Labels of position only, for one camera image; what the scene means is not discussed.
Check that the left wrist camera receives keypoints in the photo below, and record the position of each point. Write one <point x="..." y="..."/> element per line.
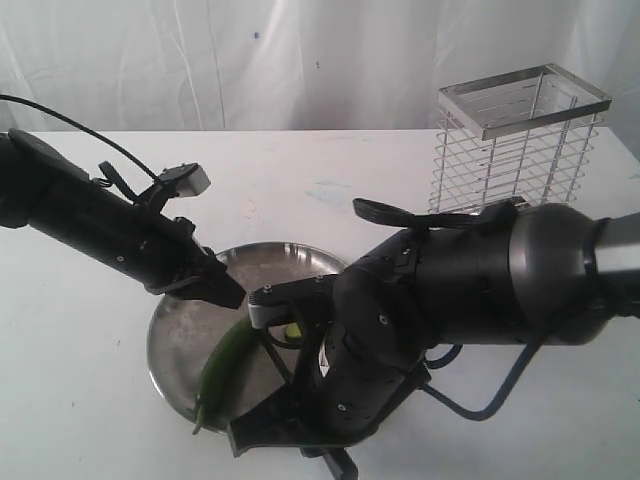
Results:
<point x="186" y="180"/>

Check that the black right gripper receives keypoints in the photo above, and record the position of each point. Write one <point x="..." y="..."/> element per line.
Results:
<point x="353" y="380"/>

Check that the green cucumber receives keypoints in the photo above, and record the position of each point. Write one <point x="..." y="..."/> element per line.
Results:
<point x="219" y="370"/>

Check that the round steel plate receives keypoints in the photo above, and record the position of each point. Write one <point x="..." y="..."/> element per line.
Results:
<point x="183" y="334"/>

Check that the chrome wire utensil holder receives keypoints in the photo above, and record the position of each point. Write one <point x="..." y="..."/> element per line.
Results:
<point x="524" y="136"/>

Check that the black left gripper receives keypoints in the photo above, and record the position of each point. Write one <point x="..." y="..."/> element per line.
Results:
<point x="165" y="258"/>

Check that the white backdrop curtain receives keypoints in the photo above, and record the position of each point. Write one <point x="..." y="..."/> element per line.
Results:
<point x="285" y="65"/>

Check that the black handled knife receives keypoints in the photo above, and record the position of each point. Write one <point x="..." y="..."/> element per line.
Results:
<point x="338" y="461"/>

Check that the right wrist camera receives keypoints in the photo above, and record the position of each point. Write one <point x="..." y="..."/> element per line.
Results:
<point x="307" y="302"/>

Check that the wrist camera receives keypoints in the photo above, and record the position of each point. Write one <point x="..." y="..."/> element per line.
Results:
<point x="307" y="302"/>
<point x="186" y="180"/>

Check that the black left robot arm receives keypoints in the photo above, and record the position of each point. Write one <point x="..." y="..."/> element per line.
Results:
<point x="126" y="232"/>

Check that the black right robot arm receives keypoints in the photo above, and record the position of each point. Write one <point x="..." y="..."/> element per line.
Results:
<point x="543" y="275"/>

